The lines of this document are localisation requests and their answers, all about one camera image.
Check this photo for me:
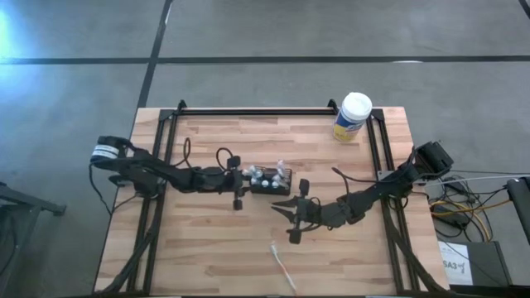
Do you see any dark metal stand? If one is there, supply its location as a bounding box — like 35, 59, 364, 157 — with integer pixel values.
0, 181, 67, 291

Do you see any black table frame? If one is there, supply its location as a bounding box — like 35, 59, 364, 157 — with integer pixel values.
94, 99, 451, 297

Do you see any Lysol wipes canister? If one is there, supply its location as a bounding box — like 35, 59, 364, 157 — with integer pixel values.
332, 91, 373, 143

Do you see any grey box with white label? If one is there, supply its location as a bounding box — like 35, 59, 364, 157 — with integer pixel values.
437, 240, 514, 287

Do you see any black power brick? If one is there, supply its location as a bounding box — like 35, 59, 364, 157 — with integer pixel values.
432, 204, 471, 227

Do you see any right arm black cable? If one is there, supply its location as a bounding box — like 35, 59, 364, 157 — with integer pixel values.
330, 166, 382, 184

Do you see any white floor cable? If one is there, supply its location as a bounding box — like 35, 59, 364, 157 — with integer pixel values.
426, 174, 530, 186

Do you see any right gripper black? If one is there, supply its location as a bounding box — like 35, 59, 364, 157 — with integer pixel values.
271, 179, 324, 245

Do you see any yellow floor cable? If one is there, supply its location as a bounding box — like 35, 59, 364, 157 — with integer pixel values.
430, 198, 513, 243

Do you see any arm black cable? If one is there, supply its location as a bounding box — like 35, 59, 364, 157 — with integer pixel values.
330, 166, 382, 184
181, 137, 235, 171

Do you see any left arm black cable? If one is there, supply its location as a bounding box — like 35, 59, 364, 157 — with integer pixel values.
181, 137, 235, 171

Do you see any black wire caddy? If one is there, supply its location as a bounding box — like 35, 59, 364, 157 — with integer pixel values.
249, 165, 293, 197

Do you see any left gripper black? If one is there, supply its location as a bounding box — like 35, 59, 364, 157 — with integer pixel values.
213, 156, 252, 211

